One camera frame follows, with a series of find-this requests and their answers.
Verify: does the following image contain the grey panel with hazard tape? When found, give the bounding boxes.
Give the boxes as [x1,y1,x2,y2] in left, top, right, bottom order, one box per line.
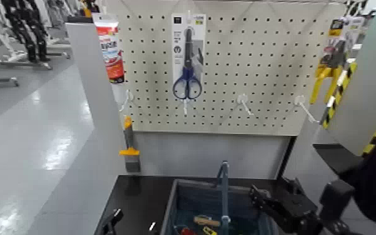
[319,0,376,157]

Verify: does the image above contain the red white sealant tube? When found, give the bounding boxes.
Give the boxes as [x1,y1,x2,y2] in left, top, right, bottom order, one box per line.
[92,12,126,84]

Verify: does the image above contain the white pegboard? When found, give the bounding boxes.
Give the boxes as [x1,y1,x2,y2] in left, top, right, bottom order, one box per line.
[107,0,348,137]

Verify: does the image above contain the grey partition panel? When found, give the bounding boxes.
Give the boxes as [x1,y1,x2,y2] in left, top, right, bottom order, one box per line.
[27,22,133,235]

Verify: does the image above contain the yellow handled pliers in package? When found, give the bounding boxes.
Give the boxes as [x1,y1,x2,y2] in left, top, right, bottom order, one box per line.
[309,17,366,106]

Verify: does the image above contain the blue crate with handle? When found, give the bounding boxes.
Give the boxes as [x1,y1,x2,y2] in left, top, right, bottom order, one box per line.
[160,160,279,235]

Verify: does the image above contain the black robot on stand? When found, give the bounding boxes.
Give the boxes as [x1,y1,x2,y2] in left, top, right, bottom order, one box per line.
[1,0,51,64]

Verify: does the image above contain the black metal post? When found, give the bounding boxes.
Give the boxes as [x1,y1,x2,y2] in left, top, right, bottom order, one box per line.
[275,136,298,180]

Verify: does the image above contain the black white packaged tool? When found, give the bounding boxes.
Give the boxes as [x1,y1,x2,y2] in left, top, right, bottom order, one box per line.
[345,0,376,20]

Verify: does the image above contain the orange grey scraper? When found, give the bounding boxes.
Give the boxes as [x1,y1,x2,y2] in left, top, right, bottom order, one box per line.
[119,116,142,173]

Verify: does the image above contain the wooden handled tool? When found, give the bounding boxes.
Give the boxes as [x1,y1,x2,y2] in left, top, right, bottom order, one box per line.
[192,215,222,228]

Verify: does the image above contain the blue scissors on white card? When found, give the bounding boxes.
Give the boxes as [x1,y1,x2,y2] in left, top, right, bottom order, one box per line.
[171,12,207,101]

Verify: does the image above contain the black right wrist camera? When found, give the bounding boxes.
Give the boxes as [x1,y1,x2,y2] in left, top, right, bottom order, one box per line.
[319,179,356,214]

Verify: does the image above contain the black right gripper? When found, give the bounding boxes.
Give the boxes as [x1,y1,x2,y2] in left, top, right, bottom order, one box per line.
[249,176,323,235]

